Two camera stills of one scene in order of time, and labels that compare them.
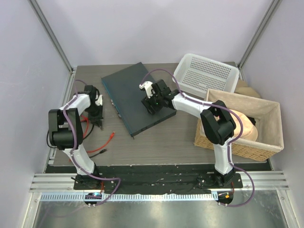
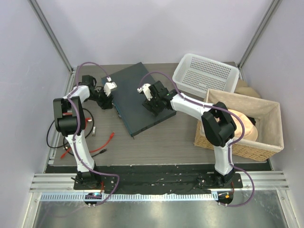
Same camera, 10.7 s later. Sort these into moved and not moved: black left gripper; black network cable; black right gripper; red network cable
Moved: black left gripper
Not moved: black network cable; red network cable; black right gripper
